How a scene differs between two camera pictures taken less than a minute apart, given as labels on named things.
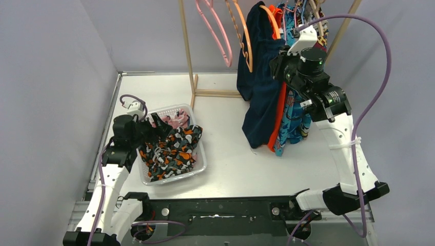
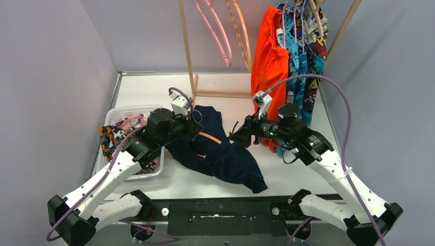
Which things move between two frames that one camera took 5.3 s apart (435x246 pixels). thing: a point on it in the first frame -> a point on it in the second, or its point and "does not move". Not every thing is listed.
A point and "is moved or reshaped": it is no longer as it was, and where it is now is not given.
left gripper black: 149,125 -> 192,127
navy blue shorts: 256,82 -> 210,152
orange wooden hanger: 277,30 -> 210,137
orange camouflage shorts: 172,155 is moved or reshaped
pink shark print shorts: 179,119 is moved or reshaped
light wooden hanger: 315,6 does not move
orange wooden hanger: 249,63 does not move
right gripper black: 277,63 -> 251,127
